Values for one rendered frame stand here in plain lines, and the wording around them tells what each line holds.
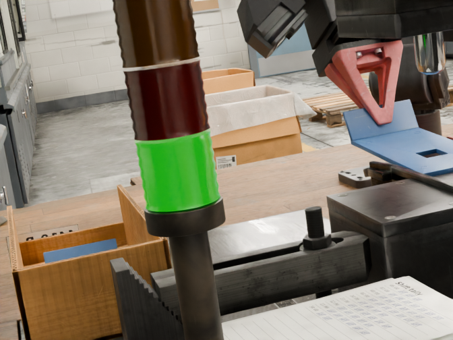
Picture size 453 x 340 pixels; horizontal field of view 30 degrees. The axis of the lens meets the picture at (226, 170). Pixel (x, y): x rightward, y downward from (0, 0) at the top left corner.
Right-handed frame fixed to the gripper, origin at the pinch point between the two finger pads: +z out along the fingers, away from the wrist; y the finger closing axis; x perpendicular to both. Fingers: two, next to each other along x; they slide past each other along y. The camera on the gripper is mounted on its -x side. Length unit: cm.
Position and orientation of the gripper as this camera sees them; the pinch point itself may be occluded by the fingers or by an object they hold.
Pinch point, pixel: (381, 117)
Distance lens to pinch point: 82.6
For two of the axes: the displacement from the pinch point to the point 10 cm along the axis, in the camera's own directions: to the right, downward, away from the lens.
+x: 9.5, -2.0, 2.2
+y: 1.7, -2.7, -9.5
